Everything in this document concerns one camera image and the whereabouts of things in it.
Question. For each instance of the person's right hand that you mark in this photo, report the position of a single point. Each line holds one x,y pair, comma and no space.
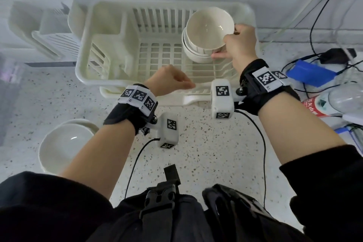
244,47

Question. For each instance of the person's left hand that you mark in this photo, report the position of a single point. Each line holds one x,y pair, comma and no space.
166,80

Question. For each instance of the person's left thumb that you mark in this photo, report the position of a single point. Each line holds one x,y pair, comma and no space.
185,84

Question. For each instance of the person's right thumb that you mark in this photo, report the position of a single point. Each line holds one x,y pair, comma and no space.
221,55

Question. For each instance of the white ceramic bowl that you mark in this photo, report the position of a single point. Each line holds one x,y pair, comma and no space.
195,59
62,148
188,49
208,27
88,124

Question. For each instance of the person's right forearm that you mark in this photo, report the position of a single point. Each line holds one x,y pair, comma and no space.
295,125

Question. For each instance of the person's left forearm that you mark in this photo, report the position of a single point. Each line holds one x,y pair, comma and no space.
102,156

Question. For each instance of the white plastic drip tray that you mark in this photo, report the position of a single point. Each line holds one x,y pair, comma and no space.
192,99

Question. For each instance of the white plastic dish rack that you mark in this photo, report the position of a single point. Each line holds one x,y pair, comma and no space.
113,46

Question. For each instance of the blue battery pack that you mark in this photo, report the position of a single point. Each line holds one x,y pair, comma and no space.
310,73

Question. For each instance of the pale green tube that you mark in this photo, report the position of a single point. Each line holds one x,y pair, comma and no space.
306,3

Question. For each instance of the black power adapter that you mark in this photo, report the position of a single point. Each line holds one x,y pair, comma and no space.
336,56

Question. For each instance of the clear bottle with red label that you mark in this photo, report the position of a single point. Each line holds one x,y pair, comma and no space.
326,102

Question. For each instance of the black pouch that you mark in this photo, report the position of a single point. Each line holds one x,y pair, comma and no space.
235,213

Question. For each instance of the white plastic cutlery holder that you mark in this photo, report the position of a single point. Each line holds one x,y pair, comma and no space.
54,34

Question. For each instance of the grey translucent container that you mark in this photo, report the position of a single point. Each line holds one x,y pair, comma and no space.
10,100

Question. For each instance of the black long-sleeved top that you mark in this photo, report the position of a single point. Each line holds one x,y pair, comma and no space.
42,207

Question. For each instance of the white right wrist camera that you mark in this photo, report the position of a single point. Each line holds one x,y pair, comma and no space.
222,102

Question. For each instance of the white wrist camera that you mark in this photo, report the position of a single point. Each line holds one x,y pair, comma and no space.
222,102
168,134

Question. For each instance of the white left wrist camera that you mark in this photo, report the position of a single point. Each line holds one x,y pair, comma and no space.
168,134

